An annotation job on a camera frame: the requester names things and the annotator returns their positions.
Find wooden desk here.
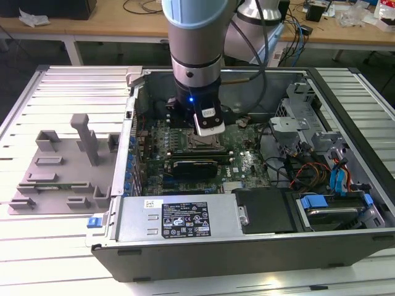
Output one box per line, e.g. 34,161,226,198
0,0,395,67

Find black equipment case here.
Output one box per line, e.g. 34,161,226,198
0,0,98,19

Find black plastic cover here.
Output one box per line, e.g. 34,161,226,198
231,187,297,235

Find metal socket cover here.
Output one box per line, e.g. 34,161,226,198
188,134,218,149

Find clear plastic bags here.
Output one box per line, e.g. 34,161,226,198
338,4,376,27

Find red and white package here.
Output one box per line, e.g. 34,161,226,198
375,0,395,31

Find blue flat data cable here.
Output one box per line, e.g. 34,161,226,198
328,157,349,198

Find CPU socket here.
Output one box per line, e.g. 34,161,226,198
185,129,222,150

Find black RAM slot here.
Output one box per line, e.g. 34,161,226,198
168,151,234,157
168,154,235,160
168,148,233,154

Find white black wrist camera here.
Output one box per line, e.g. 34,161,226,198
193,105,227,137

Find coloured power wire bundle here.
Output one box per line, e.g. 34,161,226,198
289,162,334,189

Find silver finned heatsink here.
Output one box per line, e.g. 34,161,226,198
222,181,246,192

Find green RAM stick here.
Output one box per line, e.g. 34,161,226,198
19,183,90,191

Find open black PC case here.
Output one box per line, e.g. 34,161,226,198
85,66,395,283

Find black graphics card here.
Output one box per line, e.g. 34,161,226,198
170,157,218,179

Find silver power supply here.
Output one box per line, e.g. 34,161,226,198
114,194,247,243

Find hard disk in blue carrier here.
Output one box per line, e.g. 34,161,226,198
296,192,376,232

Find grey parts rack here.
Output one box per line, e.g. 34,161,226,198
6,113,121,216

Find white crumpled plastic bag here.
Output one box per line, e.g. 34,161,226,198
18,10,52,28

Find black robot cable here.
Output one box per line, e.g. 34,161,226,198
220,0,270,118

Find small black container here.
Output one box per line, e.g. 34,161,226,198
305,0,325,22

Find grey case corner bracket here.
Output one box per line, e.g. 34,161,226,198
125,66,144,87

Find silver metal bracket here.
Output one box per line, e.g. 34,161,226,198
311,131,356,173

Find blue network cable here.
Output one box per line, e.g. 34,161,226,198
289,12,306,67

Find silver drive cage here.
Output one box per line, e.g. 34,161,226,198
268,81,328,158

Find black desktop box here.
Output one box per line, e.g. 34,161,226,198
278,0,291,21

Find green motherboard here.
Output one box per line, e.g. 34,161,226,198
135,115,274,197

